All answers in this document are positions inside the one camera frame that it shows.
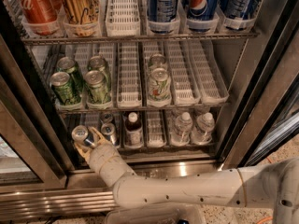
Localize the empty white tray far right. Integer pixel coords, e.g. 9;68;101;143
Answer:
188;40;229;105

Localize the empty white tray middle shelf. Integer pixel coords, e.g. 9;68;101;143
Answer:
117;42;142;108

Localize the fridge door left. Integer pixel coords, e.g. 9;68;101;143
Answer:
0;0;76;193

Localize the fridge door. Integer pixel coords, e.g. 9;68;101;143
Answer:
0;0;76;193
217;0;299;169

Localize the clear water bottle left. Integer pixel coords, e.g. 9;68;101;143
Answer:
171;112;192;147

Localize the orange cable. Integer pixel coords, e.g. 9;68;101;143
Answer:
255;216;274;224

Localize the green can front left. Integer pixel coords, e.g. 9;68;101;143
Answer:
50;72;81;105

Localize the dark juice bottle white cap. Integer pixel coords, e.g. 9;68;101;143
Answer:
125;112;144;148

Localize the silver redbull can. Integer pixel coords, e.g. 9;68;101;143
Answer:
100;112;115;124
101;123;119;146
71;125;96;148

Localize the empty white tray bottom shelf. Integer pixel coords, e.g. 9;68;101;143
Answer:
146;111;166;147

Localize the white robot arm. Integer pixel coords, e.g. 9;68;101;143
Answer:
72;125;299;224

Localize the white floral can back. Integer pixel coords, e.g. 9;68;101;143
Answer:
148;53;167;72

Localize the silver redbull can back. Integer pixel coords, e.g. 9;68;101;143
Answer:
100;112;115;124

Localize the clear plastic bin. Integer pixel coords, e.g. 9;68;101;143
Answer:
105;203;206;224

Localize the clear water bottle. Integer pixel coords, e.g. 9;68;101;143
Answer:
191;112;215;146
171;112;192;147

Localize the empty white tray shelf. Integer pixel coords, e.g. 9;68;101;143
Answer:
146;111;166;147
106;0;141;36
117;42;142;108

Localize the blue pepsi can middle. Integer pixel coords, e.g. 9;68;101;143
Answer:
187;0;218;32

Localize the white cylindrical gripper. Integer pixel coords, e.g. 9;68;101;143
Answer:
74;126;135;187

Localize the silver redbull can front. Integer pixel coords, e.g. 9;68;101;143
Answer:
101;123;119;146

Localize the blue pepsi can left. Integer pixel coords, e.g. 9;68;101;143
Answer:
147;0;178;34

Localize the gold la croix can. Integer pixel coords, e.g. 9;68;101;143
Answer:
62;0;99;36

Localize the white floral can front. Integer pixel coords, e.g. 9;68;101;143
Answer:
149;68;171;102

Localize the empty white tray middle right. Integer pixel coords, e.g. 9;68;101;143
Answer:
164;41;201;105

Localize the clear water bottle right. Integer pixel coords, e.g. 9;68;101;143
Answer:
191;112;215;146

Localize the green can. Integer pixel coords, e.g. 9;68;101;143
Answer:
50;72;81;105
84;70;111;105
87;56;111;83
56;57;83;93

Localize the red coca-cola can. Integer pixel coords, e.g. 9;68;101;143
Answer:
19;0;57;35

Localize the green can back left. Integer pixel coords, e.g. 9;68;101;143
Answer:
56;57;83;93

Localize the fridge door right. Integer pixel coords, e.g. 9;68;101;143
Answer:
217;0;299;169

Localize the empty white tray top shelf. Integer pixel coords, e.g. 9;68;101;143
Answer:
106;0;141;36

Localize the white floral can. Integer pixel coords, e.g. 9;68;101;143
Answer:
148;53;167;72
149;68;171;102

